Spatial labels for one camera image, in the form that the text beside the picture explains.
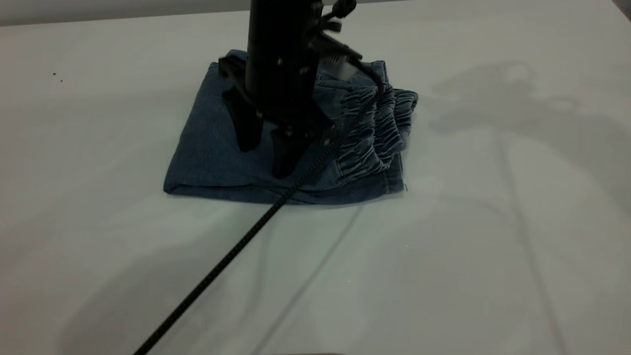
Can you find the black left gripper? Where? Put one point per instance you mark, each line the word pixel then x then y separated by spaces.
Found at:
pixel 281 64

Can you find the blue denim shorts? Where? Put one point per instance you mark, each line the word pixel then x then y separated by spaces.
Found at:
pixel 212 148

